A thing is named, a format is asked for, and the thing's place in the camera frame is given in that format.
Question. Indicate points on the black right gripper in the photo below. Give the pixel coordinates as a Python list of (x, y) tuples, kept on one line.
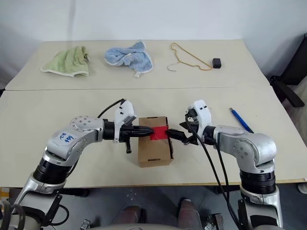
[(193, 130)]

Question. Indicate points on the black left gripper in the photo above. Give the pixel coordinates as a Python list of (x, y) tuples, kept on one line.
[(126, 134)]

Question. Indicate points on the red tape strip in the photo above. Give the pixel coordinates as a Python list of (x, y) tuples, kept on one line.
[(158, 133)]

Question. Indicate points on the brown cardboard box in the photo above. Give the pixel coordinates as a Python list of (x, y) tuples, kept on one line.
[(153, 151)]

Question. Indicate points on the blue pen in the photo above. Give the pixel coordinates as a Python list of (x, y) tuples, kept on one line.
[(242, 121)]

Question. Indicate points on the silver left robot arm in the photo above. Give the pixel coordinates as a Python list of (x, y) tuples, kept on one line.
[(72, 153)]

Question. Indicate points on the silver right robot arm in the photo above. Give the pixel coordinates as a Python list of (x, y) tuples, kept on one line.
[(254, 146)]

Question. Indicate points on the small black box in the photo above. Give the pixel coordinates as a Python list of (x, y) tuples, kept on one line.
[(217, 63)]

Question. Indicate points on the light blue towel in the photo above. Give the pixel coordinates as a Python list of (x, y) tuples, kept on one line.
[(129, 57)]

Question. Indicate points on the dark brown rounded shape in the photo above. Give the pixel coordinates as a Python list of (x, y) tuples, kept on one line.
[(188, 212), (132, 214)]

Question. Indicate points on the green towel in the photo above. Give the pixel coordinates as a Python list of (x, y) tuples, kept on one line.
[(68, 61)]

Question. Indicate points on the black chair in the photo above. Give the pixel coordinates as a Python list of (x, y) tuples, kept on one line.
[(293, 72)]

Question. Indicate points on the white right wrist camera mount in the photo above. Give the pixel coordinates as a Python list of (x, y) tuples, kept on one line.
[(204, 115)]

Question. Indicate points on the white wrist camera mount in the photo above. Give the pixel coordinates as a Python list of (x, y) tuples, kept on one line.
[(124, 111), (204, 115)]

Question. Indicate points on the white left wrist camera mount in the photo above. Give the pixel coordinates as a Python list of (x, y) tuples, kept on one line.
[(124, 111)]

